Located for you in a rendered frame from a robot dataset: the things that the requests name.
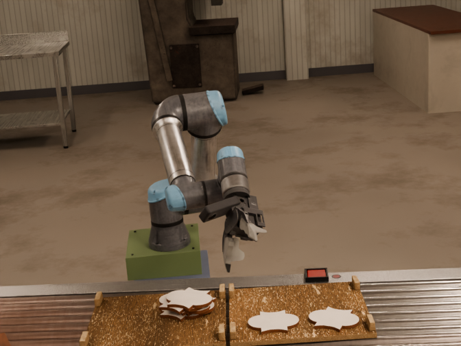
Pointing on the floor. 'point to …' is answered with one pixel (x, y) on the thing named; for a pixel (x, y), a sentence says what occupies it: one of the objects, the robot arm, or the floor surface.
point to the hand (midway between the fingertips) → (239, 257)
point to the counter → (420, 54)
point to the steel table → (39, 44)
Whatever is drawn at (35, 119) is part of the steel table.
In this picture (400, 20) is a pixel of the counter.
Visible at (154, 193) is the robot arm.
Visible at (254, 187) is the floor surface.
